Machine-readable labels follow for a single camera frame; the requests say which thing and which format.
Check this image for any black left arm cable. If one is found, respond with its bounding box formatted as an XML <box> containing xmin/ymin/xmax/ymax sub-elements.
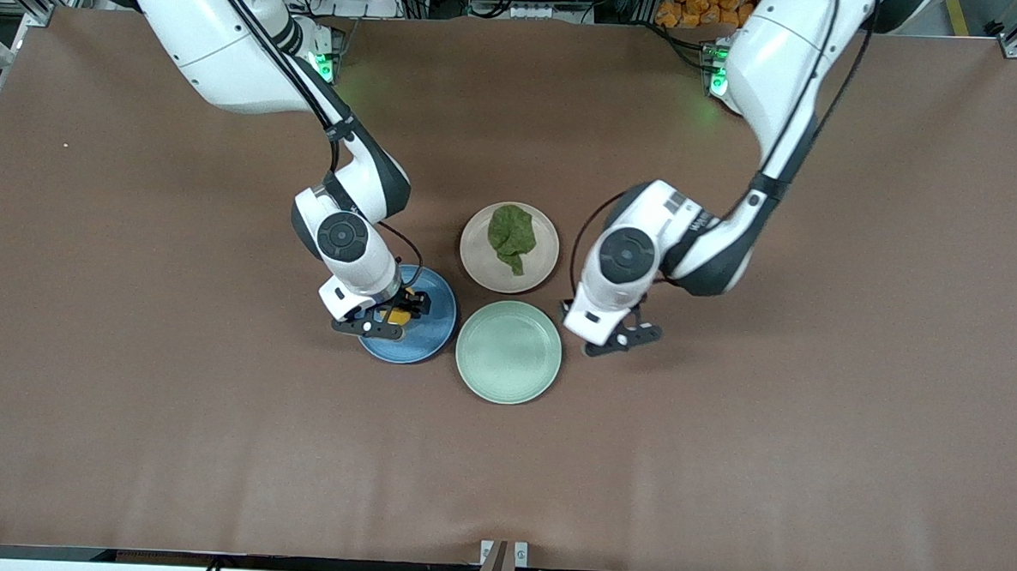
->
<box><xmin>567</xmin><ymin>0</ymin><xmax>876</xmax><ymax>312</ymax></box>

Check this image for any pale beige plate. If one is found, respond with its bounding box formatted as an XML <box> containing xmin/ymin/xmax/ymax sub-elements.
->
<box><xmin>458</xmin><ymin>200</ymin><xmax>562</xmax><ymax>296</ymax></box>

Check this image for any pile of orange fruits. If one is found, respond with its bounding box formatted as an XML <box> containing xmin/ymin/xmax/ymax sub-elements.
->
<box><xmin>654</xmin><ymin>0</ymin><xmax>749</xmax><ymax>33</ymax></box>

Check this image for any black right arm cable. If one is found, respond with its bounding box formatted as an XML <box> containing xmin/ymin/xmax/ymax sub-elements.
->
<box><xmin>184</xmin><ymin>0</ymin><xmax>436</xmax><ymax>297</ymax></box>

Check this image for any mint green plate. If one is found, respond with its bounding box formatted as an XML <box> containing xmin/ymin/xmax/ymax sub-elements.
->
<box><xmin>453</xmin><ymin>298</ymin><xmax>564</xmax><ymax>407</ymax></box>

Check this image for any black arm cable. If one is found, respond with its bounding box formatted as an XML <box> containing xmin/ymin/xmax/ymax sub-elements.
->
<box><xmin>184</xmin><ymin>0</ymin><xmax>436</xmax><ymax>297</ymax></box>
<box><xmin>567</xmin><ymin>0</ymin><xmax>876</xmax><ymax>312</ymax></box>

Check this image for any green lettuce leaf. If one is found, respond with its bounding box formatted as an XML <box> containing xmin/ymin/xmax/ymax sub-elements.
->
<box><xmin>486</xmin><ymin>202</ymin><xmax>538</xmax><ymax>278</ymax></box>

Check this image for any blue plate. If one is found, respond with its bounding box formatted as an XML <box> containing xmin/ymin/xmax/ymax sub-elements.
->
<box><xmin>356</xmin><ymin>262</ymin><xmax>460</xmax><ymax>367</ymax></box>

